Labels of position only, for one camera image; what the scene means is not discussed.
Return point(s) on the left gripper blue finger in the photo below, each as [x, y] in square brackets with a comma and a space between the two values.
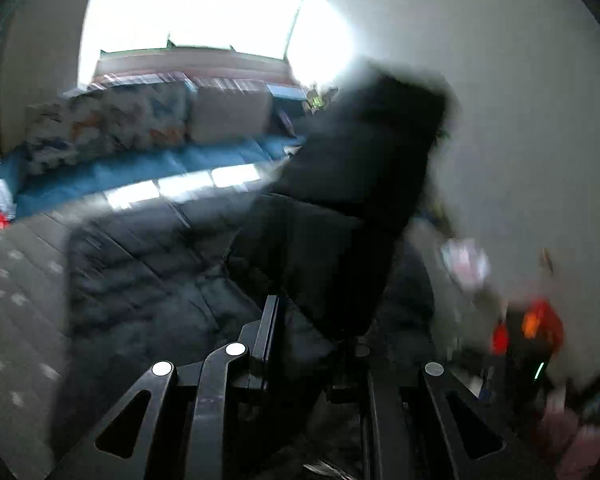
[260, 340]

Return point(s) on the black quilted puffer jacket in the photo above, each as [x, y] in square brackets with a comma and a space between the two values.
[326, 235]

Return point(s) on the plain white pillow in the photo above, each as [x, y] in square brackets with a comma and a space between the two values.
[228, 109]

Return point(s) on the grey quilted mattress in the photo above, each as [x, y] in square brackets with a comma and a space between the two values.
[96, 290]

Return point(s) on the stuffed toys on sill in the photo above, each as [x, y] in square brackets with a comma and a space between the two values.
[318, 99]

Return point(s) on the right butterfly print pillow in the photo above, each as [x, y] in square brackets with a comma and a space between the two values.
[145, 116]

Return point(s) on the butterfly print pillow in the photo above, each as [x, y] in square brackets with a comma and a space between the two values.
[145, 116]
[67, 131]

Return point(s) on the red plastic stool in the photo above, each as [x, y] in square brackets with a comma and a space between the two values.
[528, 331]

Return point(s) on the left butterfly print pillow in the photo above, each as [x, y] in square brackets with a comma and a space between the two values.
[67, 131]

